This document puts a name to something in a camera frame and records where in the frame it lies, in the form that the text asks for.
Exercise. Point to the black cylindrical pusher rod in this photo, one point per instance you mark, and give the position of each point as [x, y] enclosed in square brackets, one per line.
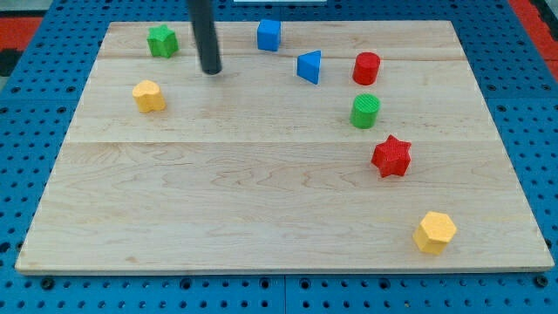
[202, 21]

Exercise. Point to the blue triangle block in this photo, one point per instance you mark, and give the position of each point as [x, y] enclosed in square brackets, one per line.
[308, 66]

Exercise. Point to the yellow heart block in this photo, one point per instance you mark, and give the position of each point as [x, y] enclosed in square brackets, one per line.
[148, 97]

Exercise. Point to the green star block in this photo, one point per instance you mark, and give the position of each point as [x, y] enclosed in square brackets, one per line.
[162, 41]

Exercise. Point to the blue cube block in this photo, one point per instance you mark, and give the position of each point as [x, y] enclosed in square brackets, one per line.
[268, 35]

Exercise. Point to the red cylinder block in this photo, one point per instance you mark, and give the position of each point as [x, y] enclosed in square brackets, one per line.
[366, 68]

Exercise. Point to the green cylinder block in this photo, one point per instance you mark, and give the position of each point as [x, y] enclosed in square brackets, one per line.
[364, 111]

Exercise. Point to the wooden board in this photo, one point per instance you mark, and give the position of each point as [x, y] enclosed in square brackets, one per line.
[258, 171]

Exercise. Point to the red star block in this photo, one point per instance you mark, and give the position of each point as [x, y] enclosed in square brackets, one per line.
[392, 157]

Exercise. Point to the yellow hexagon block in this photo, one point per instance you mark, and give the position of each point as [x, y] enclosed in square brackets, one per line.
[434, 232]

